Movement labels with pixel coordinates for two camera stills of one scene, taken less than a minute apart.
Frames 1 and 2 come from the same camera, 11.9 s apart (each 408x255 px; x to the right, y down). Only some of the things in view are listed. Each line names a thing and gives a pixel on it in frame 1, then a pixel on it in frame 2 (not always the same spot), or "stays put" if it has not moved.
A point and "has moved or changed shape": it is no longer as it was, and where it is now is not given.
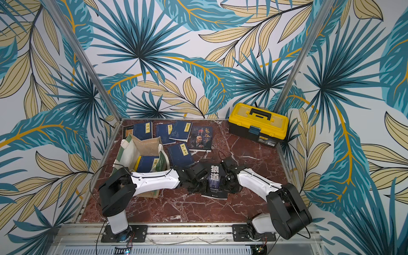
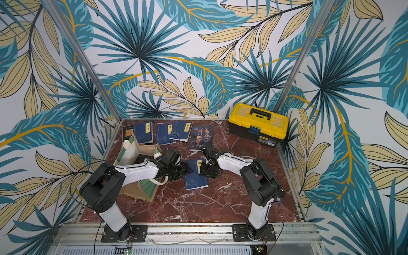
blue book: x=164 y=132 stays put
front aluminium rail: x=183 y=239 stays put
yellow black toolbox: x=263 y=127 stays put
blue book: x=181 y=130 stays put
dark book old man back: x=201 y=139 stays put
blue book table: x=180 y=154 has moved or changed shape
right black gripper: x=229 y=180 to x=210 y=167
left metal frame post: x=64 y=28 stays put
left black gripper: x=203 y=190 to x=185 y=170
